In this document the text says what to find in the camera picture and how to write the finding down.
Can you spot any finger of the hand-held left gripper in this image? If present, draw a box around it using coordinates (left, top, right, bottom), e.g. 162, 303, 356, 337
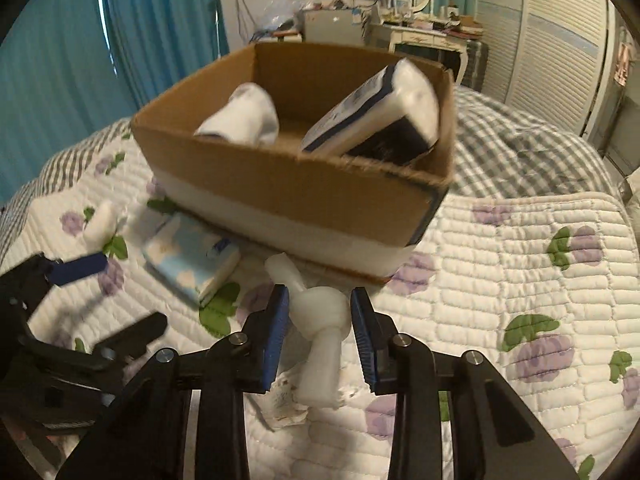
90, 311, 169, 363
42, 253, 108, 287

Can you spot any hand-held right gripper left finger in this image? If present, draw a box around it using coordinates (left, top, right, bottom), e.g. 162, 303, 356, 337
55, 285, 291, 480

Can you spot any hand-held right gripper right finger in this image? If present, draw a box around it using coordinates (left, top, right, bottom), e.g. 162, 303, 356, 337
350, 287, 592, 480

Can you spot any brown cardboard box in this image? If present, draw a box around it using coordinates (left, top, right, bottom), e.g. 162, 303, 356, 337
130, 41, 457, 286

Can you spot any small white foam piece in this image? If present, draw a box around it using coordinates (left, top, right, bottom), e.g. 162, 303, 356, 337
82, 200, 128, 252

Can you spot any light blue tissue packet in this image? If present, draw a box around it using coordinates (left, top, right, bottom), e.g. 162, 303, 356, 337
142, 212, 242, 307

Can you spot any floral quilted bedspread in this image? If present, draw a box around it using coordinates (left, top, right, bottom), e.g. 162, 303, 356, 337
0, 84, 640, 480

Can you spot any white sock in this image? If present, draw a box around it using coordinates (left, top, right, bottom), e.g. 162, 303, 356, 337
194, 83, 280, 147

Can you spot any blue white tissue pack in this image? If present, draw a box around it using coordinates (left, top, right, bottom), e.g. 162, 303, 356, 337
300, 58, 441, 167

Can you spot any teal curtain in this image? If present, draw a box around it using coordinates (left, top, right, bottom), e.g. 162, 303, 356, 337
0, 0, 232, 203

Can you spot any grey suitcase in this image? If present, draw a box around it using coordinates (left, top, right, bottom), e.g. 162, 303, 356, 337
457, 39, 490, 93

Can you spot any white vanity table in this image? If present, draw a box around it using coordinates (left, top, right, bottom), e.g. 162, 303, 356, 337
384, 10, 485, 88

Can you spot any white box appliance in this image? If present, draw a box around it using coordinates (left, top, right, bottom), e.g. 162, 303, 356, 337
304, 8, 367, 46

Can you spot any clear plastic bag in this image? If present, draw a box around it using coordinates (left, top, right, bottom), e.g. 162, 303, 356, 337
257, 0, 306, 41

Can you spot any white louvered wardrobe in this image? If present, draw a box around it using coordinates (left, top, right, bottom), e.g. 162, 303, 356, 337
474, 0, 632, 163

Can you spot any pink hanging item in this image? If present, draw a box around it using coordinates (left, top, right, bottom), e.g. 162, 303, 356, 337
614, 39, 632, 87

